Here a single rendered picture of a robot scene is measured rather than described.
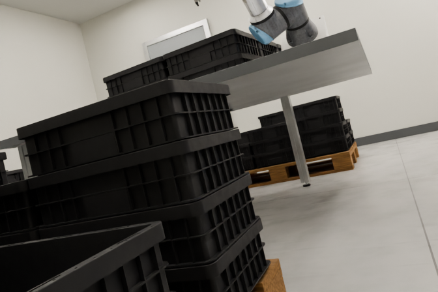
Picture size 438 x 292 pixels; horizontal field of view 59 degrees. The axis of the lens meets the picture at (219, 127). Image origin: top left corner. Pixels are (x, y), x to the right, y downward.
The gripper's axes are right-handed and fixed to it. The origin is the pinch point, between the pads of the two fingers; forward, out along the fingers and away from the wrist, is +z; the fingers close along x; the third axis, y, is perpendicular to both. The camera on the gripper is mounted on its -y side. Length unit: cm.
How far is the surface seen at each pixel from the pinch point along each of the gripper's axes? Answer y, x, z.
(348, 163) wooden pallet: 109, 95, 109
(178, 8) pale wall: 51, 349, -126
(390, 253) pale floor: 25, -71, 115
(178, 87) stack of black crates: -33, -113, 57
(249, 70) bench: -2, -59, 48
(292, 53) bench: 11, -68, 47
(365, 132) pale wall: 215, 234, 100
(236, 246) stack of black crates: -28, -106, 90
